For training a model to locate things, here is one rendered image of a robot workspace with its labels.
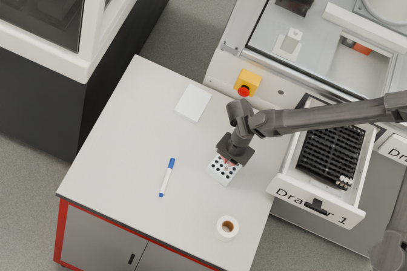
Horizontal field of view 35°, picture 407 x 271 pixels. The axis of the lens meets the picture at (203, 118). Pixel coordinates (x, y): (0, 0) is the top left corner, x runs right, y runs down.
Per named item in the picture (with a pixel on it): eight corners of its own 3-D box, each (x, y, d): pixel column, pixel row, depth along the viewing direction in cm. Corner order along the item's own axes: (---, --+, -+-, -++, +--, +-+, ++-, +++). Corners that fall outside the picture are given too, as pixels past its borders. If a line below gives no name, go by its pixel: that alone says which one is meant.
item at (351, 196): (348, 221, 198) (357, 214, 193) (272, 187, 198) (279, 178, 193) (373, 123, 220) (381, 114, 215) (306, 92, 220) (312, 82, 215)
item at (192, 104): (195, 124, 212) (197, 121, 210) (172, 112, 212) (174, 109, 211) (211, 97, 219) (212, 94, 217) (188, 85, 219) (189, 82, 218)
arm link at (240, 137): (238, 137, 174) (258, 136, 175) (233, 116, 177) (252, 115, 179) (232, 150, 180) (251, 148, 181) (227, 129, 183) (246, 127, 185)
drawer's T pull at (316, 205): (325, 216, 190) (327, 214, 189) (303, 205, 190) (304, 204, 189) (328, 205, 192) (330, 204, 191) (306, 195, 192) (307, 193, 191)
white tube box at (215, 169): (225, 187, 202) (228, 182, 199) (204, 171, 204) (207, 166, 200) (246, 161, 209) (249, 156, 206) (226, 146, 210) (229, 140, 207)
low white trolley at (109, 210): (191, 334, 252) (246, 279, 189) (48, 269, 252) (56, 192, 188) (237, 210, 284) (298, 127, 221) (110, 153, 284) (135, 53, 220)
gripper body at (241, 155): (226, 133, 190) (232, 121, 183) (254, 153, 188) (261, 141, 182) (214, 148, 186) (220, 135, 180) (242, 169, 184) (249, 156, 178)
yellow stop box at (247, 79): (251, 99, 212) (257, 88, 206) (231, 90, 212) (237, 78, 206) (255, 88, 215) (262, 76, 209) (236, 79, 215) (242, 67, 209)
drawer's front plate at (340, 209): (349, 230, 198) (365, 217, 189) (264, 191, 198) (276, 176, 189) (350, 225, 199) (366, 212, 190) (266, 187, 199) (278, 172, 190)
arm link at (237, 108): (267, 121, 171) (279, 132, 178) (257, 85, 177) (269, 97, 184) (228, 138, 175) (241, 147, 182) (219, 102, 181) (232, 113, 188)
